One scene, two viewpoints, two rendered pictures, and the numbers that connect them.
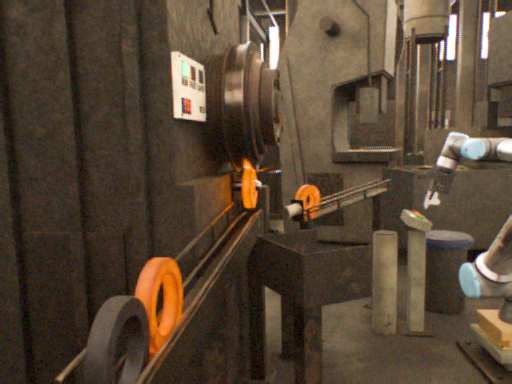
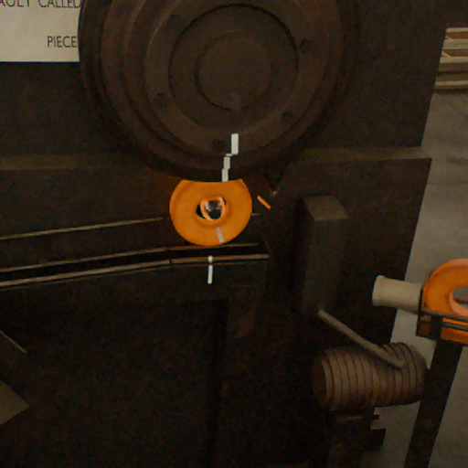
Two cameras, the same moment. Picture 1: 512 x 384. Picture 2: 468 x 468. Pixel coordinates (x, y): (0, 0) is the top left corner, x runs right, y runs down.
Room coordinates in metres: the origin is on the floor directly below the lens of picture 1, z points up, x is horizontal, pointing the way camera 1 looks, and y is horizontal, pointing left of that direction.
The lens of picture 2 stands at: (1.33, -1.10, 1.48)
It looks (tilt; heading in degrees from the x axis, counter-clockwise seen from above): 31 degrees down; 66
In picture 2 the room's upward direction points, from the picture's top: 5 degrees clockwise
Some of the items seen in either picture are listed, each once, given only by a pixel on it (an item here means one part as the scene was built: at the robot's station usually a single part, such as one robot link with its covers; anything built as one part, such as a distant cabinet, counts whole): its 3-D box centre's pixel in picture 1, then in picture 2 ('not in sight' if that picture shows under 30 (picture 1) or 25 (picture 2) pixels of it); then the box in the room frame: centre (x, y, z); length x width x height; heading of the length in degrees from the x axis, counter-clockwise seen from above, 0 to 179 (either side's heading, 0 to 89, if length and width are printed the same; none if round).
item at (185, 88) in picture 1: (190, 90); (11, 7); (1.46, 0.21, 1.15); 0.26 x 0.02 x 0.18; 171
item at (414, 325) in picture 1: (416, 271); not in sight; (2.33, -0.79, 0.31); 0.24 x 0.16 x 0.62; 171
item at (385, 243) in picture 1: (384, 282); not in sight; (2.32, -0.63, 0.26); 0.12 x 0.12 x 0.52
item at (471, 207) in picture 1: (449, 208); not in sight; (3.99, -1.63, 0.39); 1.03 x 0.83 x 0.77; 96
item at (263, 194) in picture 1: (256, 212); (316, 255); (2.01, 0.02, 0.68); 0.11 x 0.08 x 0.24; 81
